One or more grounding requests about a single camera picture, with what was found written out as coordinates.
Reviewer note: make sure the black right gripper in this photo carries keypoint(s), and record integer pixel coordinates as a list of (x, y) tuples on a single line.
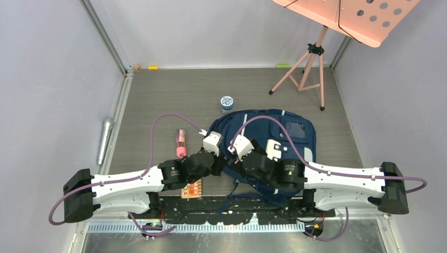
[(237, 163)]

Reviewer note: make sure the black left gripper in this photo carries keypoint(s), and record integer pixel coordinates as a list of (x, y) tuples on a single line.
[(219, 163)]

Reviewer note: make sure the pink highlighter marker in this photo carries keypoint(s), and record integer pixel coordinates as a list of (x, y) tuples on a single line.
[(181, 149)]

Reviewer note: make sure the navy blue backpack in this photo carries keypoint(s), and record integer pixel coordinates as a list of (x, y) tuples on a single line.
[(300, 133)]

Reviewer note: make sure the blue white round jar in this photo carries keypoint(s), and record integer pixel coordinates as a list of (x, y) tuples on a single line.
[(227, 104)]

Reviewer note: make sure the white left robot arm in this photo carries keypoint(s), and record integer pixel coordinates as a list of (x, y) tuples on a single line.
[(86, 195)]

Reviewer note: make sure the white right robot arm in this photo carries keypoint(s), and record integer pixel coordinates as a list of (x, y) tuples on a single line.
[(277, 176)]

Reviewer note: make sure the orange spiral notepad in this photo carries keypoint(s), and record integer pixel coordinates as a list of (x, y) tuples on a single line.
[(193, 190)]

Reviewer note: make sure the silver metal cylinder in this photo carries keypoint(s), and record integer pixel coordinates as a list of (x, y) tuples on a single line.
[(107, 127)]

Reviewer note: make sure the small wooden block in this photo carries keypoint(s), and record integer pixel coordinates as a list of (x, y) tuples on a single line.
[(137, 67)]

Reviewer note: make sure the pink music stand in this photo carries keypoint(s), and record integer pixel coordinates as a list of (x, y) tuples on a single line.
[(368, 22)]

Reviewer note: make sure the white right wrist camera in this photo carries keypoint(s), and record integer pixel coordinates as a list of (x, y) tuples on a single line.
[(241, 147)]

